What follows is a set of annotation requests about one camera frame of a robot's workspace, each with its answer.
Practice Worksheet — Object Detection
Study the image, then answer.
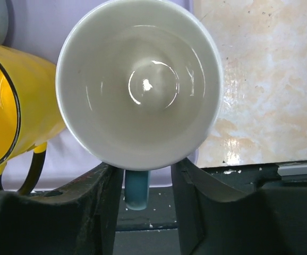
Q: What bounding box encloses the white mug blue handle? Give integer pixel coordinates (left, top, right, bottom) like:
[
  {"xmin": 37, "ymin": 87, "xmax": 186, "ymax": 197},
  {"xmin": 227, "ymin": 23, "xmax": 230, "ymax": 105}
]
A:
[{"xmin": 55, "ymin": 1, "xmax": 223, "ymax": 210}]

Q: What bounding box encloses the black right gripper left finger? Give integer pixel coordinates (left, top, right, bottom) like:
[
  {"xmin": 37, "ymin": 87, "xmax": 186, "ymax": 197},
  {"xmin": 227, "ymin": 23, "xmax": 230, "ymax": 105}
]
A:
[{"xmin": 0, "ymin": 163, "xmax": 123, "ymax": 254}]

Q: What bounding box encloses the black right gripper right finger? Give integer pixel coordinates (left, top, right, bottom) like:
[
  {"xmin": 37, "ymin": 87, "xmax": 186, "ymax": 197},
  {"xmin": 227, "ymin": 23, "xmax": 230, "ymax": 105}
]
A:
[{"xmin": 171, "ymin": 159, "xmax": 307, "ymax": 254}]

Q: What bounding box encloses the yellow mug black handle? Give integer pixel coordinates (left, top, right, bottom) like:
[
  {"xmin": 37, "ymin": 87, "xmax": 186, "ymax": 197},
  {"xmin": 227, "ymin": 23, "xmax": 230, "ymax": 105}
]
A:
[{"xmin": 0, "ymin": 45, "xmax": 65, "ymax": 195}]

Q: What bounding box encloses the aluminium table frame rail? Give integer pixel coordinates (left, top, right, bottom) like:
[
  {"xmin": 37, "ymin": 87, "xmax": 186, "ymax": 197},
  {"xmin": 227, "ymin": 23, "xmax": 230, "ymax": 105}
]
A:
[{"xmin": 278, "ymin": 161, "xmax": 307, "ymax": 176}]

